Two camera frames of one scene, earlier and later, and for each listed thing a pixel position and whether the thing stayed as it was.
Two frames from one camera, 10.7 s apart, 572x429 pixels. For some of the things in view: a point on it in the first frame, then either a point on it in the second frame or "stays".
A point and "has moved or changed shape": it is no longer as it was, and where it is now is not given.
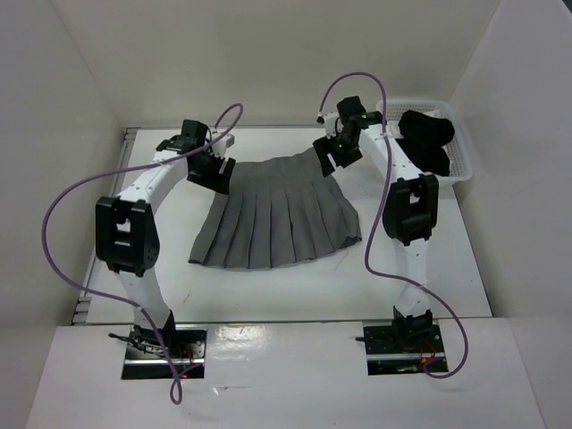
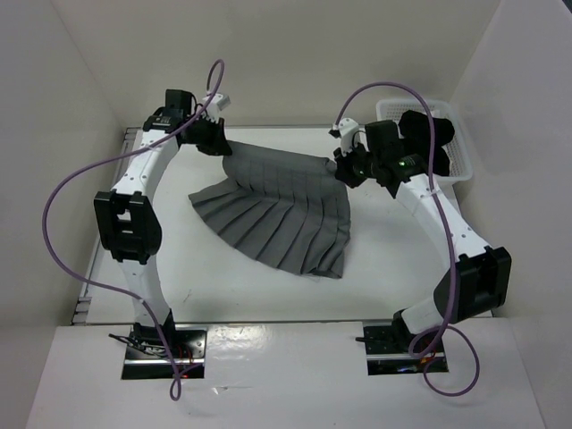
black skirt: x=424 y=138 stays
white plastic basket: x=458 y=154 stays
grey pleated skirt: x=278 y=211 has moved or changed shape
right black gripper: x=323 y=147 -> x=345 y=172
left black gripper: x=220 y=181 -> x=216 y=145
